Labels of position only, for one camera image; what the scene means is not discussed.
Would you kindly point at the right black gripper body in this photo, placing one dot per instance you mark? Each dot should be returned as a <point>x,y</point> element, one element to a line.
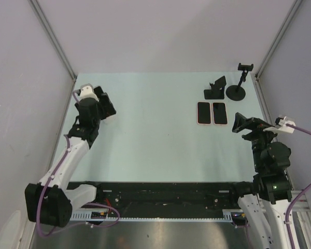
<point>257,136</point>

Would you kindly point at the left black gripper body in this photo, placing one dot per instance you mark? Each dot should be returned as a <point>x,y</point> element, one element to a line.
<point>105,111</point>

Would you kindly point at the pink case phone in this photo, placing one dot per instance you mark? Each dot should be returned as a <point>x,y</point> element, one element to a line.
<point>219,113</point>

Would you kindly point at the black round-base phone stand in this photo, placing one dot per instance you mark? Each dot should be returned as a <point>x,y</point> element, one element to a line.
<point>237,92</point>

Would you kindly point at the black block phone stand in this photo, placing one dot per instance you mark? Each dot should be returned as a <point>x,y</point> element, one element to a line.
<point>216,91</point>

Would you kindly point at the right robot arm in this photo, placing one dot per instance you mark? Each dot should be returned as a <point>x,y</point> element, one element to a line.
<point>265,200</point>

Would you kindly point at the clear acrylic phone stand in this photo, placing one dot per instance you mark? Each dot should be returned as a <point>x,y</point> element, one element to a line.
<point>109,120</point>

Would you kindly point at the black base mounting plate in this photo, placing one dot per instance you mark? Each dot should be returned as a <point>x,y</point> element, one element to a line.
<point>172,200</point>

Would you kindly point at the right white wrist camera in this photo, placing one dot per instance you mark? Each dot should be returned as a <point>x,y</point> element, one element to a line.
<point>283,124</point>

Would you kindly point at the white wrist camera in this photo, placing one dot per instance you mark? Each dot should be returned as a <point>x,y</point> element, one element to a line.
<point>87,91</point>
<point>283,124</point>

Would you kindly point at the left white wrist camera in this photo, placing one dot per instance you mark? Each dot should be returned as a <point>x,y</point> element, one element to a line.
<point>87,91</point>

